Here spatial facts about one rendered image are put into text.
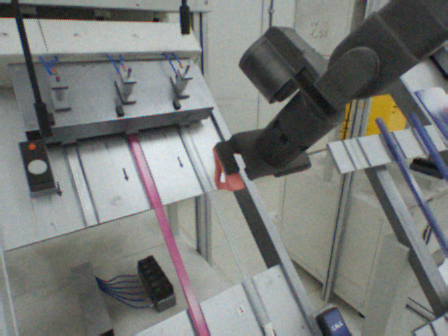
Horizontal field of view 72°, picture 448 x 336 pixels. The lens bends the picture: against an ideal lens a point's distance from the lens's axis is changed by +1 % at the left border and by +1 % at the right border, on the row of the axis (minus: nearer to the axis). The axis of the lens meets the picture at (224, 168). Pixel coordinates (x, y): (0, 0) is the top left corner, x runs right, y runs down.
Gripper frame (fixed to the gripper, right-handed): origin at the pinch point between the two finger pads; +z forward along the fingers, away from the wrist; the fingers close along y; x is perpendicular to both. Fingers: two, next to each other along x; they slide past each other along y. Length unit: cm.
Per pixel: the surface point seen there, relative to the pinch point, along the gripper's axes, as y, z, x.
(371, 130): -274, 149, -57
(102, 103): 15.5, 8.6, -22.0
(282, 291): -6.7, 13.7, 19.6
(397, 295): -39, 18, 33
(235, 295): 2.5, 13.9, 16.6
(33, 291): 35, 64, -2
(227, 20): -115, 103, -152
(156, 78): 3.9, 8.6, -26.8
